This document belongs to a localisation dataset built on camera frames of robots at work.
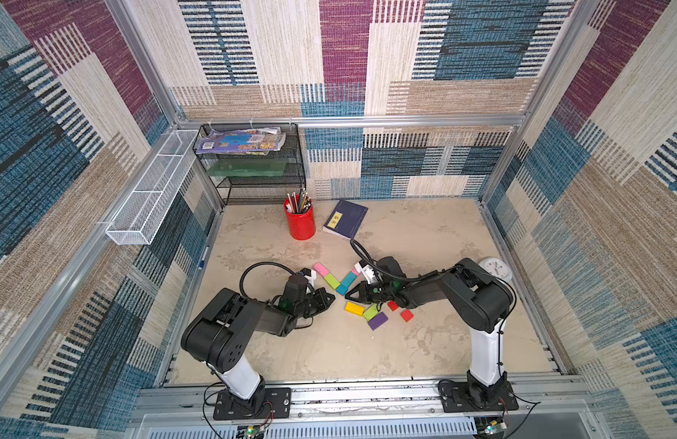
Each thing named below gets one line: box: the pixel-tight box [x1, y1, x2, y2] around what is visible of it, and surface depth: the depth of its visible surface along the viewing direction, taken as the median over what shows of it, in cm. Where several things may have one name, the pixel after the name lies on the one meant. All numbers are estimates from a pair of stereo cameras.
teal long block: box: [342, 270, 358, 289], surface depth 98 cm
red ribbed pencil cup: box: [283, 193, 316, 241], surface depth 104 cm
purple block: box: [367, 311, 389, 331], surface depth 89 cm
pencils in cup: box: [285, 187, 313, 214], surface depth 104 cm
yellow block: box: [344, 301, 366, 317], surface depth 91 cm
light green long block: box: [323, 272, 342, 290], surface depth 98 cm
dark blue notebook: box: [322, 199, 369, 241], surface depth 116 cm
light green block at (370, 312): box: [363, 303, 379, 322], surface depth 89 cm
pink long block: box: [312, 262, 331, 278], surface depth 101 cm
